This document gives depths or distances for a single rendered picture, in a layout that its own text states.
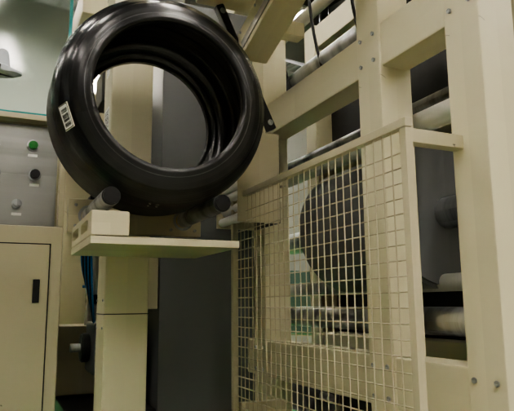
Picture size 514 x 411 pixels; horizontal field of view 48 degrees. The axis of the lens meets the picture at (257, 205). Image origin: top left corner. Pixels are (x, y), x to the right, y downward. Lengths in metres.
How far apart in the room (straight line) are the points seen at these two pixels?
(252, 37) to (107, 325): 0.98
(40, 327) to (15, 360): 0.12
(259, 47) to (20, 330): 1.16
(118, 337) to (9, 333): 0.37
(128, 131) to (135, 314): 0.55
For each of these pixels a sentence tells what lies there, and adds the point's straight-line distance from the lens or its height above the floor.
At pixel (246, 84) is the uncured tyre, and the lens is 1.58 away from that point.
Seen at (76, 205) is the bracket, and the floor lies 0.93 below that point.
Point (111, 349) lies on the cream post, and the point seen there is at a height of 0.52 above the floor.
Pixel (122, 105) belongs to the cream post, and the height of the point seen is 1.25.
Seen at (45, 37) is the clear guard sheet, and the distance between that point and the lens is 2.20.
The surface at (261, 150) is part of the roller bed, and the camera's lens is 1.89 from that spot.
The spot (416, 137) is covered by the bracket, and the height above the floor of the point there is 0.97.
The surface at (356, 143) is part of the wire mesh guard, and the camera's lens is 1.29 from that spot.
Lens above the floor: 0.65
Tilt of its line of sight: 10 degrees up
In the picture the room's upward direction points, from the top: 1 degrees counter-clockwise
